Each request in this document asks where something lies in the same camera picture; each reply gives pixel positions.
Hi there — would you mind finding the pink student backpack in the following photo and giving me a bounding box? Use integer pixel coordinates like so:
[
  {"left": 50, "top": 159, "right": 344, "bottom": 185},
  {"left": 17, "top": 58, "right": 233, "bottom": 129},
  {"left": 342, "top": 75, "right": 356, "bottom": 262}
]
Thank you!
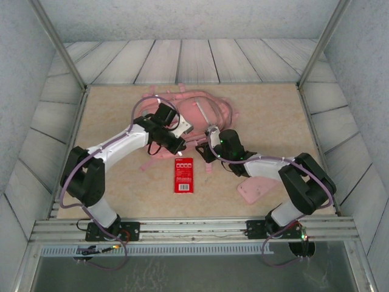
[{"left": 138, "top": 83, "right": 241, "bottom": 174}]

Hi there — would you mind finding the pink pencil case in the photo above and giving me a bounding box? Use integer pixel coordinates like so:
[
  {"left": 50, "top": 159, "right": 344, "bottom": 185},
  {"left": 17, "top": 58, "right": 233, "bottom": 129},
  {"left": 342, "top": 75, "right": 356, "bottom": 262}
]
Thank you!
[{"left": 236, "top": 176, "right": 279, "bottom": 205}]

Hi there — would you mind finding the red card package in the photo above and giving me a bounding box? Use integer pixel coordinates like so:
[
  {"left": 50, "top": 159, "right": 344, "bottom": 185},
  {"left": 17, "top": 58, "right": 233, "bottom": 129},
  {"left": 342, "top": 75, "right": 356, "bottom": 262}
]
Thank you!
[{"left": 173, "top": 157, "right": 195, "bottom": 195}]

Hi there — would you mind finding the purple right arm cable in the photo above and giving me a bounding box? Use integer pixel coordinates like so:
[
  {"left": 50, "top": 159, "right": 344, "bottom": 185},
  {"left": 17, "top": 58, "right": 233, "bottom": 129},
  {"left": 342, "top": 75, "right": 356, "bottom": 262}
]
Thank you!
[{"left": 207, "top": 129, "right": 338, "bottom": 270}]

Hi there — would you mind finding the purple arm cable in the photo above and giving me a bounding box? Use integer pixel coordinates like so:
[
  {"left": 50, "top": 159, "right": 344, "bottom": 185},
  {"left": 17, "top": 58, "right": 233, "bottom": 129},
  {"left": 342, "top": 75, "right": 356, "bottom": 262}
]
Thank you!
[
  {"left": 59, "top": 94, "right": 180, "bottom": 271},
  {"left": 207, "top": 129, "right": 338, "bottom": 270}
]

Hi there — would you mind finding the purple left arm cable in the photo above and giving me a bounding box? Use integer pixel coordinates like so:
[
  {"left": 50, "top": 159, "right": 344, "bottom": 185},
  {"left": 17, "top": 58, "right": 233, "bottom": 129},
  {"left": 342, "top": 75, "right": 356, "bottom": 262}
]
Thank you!
[{"left": 59, "top": 94, "right": 180, "bottom": 271}]

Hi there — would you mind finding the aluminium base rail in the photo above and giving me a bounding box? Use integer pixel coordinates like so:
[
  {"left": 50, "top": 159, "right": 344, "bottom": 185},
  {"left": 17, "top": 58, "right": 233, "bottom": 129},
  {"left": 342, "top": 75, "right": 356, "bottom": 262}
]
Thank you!
[{"left": 30, "top": 217, "right": 359, "bottom": 243}]

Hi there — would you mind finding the aluminium table side rail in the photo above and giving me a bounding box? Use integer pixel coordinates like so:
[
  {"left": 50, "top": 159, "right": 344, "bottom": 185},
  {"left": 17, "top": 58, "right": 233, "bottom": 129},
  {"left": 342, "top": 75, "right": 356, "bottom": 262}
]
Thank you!
[
  {"left": 48, "top": 86, "right": 89, "bottom": 220},
  {"left": 295, "top": 84, "right": 342, "bottom": 217}
]

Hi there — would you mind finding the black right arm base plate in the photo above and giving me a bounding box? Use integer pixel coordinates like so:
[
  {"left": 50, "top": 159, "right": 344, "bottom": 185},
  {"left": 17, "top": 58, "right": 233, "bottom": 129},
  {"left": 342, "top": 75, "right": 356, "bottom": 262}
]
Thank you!
[{"left": 245, "top": 219, "right": 308, "bottom": 241}]

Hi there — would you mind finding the white slotted cable duct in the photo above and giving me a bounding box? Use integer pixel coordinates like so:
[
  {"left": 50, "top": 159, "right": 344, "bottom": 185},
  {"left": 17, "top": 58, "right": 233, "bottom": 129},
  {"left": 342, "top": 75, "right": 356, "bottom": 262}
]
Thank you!
[{"left": 41, "top": 245, "right": 274, "bottom": 257}]

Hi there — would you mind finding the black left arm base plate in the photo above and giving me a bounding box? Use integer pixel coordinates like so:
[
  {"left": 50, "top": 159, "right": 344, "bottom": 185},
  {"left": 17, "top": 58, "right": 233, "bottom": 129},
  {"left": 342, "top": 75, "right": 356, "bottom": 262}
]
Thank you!
[{"left": 86, "top": 221, "right": 141, "bottom": 243}]

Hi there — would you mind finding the aluminium frame post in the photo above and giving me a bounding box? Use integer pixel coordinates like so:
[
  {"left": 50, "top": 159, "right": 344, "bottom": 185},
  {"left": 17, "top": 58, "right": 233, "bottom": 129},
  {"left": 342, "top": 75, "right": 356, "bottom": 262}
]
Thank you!
[
  {"left": 297, "top": 0, "right": 352, "bottom": 89},
  {"left": 30, "top": 0, "right": 88, "bottom": 91}
]

